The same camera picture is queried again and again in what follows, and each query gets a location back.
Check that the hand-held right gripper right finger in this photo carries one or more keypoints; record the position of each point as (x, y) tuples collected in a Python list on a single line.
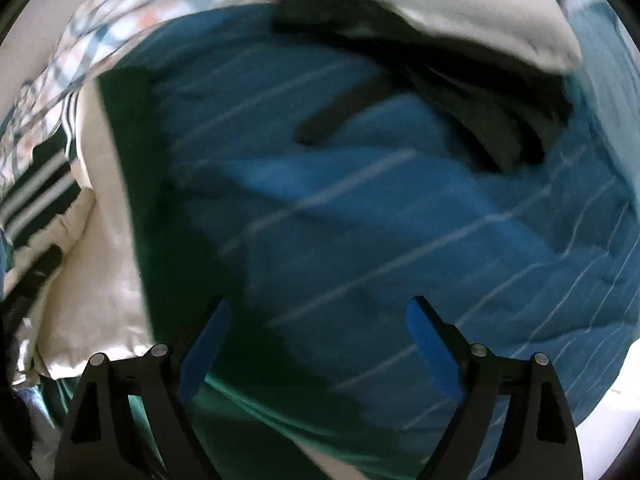
[(430, 350)]

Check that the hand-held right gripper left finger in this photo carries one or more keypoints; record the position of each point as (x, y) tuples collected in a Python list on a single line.
[(207, 345)]

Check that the green garment with white stripes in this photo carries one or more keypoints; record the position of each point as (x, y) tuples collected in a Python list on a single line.
[(150, 210)]

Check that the cream white cloth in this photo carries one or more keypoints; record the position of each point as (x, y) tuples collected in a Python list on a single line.
[(105, 260)]

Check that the blue striped bed sheet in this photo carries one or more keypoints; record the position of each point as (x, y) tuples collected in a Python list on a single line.
[(350, 235)]

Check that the black garment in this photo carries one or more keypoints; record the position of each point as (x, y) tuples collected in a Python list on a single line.
[(475, 100)]

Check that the plaid patterned blanket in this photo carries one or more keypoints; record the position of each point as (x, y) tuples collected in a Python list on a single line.
[(100, 35)]

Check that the cream white garment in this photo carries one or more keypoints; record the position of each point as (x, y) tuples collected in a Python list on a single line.
[(475, 15)]

